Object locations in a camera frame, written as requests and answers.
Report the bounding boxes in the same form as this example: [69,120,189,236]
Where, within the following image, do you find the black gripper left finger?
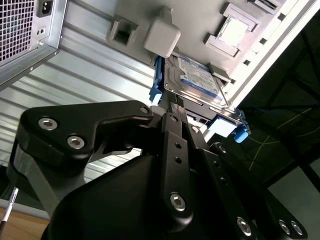
[6,94,195,224]

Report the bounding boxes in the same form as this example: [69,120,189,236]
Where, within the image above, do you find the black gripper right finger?
[177,96,320,240]

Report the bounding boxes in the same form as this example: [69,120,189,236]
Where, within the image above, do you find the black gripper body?
[41,149,241,240]

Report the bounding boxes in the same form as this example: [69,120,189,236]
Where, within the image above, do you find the hard disk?
[148,53,253,145]

